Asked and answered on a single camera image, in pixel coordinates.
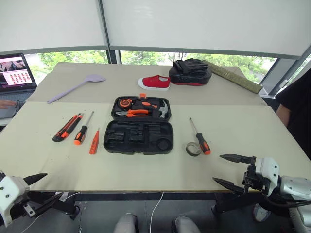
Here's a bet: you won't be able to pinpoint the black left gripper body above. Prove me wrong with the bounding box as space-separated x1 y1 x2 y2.
13 191 47 219

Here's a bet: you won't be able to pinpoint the purple silicone spatula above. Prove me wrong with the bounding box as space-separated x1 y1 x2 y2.
46 74 107 104

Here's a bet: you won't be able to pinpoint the black orange utility knife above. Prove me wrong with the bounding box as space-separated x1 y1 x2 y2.
52 113 85 143

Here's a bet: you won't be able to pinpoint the open laptop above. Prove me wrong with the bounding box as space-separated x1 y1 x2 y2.
0 53 38 120

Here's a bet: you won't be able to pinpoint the white grey shoe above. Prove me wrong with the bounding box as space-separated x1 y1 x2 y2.
252 203 271 223

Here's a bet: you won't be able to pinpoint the grey tape roll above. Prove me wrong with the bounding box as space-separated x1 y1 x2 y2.
186 142 203 157

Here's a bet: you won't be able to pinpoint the black orange screwdriver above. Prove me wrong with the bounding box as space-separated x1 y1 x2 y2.
73 111 95 146
189 117 211 156

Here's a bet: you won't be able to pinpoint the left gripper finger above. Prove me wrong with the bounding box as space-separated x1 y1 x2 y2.
23 173 48 187
36 192 64 216

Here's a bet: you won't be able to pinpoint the white hanging cable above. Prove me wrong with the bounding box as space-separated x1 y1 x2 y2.
149 191 165 233

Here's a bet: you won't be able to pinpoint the thin white cable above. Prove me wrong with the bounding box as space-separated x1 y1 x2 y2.
59 191 81 202

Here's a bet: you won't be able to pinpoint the silver claw hammer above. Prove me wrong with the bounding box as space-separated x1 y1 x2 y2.
157 100 170 120

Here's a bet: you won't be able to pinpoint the orange black tape measure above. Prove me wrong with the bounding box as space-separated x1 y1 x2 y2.
118 98 133 109

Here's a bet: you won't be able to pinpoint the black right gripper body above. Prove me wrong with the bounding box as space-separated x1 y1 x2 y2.
242 156 271 195

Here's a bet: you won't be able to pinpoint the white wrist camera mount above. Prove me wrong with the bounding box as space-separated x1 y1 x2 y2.
254 157 280 193
0 176 30 228

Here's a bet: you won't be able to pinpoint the black table frame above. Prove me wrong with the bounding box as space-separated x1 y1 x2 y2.
28 190 268 221

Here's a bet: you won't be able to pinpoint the red canvas shoe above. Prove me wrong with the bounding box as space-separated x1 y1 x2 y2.
137 75 171 92

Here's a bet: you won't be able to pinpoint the grey rounded shape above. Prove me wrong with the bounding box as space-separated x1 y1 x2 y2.
112 213 139 233
172 214 201 233

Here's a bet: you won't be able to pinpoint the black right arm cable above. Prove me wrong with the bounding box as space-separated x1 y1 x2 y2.
262 193 311 209

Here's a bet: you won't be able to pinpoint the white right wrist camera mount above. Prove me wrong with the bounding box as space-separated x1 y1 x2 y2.
254 157 280 193

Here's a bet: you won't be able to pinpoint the white roller blind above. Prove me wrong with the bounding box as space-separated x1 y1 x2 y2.
101 0 311 59
0 0 109 53

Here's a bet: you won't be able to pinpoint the orange voltage tester pen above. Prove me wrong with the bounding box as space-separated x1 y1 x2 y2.
89 127 101 155

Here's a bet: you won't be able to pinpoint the olive green long block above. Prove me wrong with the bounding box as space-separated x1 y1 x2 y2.
208 62 263 94

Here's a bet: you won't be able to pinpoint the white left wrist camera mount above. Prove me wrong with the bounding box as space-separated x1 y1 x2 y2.
0 176 30 228

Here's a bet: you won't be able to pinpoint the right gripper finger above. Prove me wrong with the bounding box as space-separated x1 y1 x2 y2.
212 177 246 195
220 154 256 165

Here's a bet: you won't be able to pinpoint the person in black shirt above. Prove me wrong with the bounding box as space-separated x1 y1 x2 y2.
275 69 311 161

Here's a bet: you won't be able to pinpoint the orange handled pliers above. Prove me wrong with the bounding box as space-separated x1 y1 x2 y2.
115 109 150 119

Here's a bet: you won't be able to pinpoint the black red boxing pad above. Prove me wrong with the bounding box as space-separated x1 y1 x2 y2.
168 58 213 86

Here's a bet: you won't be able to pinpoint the grey window frame post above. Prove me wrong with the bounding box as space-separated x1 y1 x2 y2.
98 0 121 65

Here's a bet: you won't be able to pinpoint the black tool case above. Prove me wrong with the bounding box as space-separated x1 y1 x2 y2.
103 93 174 156

